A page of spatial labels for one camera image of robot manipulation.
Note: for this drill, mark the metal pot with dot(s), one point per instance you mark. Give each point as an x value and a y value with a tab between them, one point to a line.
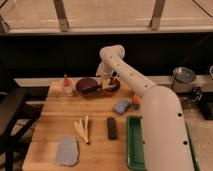
183	75

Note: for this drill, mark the purple bowl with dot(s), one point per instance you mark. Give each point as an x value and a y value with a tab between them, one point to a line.
83	83

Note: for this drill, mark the dark round object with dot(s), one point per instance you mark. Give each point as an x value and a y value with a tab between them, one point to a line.
196	94

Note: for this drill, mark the grey blue cloth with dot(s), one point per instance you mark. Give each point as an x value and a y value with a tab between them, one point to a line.
67	152

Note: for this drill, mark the cream wooden tongs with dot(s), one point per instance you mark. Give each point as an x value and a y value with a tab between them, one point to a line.
81	127

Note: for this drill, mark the blue sponge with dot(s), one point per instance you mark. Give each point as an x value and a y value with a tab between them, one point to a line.
121	106

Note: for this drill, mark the black chair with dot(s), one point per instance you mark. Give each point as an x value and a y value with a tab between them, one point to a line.
12	108

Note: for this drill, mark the orange ball on cup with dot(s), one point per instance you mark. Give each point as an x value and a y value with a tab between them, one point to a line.
136	100

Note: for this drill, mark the red bowl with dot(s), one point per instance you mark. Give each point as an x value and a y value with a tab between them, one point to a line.
112	89

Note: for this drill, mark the black handled brush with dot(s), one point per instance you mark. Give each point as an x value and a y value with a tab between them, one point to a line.
89	90

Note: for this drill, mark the green tray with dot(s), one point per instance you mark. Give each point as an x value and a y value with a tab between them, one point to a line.
134	143

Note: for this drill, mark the white bottle with orange cap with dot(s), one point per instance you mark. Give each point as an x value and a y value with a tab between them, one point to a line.
67	85

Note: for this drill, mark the black rectangular block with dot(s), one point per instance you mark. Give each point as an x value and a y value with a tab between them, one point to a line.
112	128

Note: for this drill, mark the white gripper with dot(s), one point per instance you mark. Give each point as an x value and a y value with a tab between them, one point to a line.
104	71

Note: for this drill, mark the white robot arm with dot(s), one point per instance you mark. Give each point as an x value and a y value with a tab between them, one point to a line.
157	101

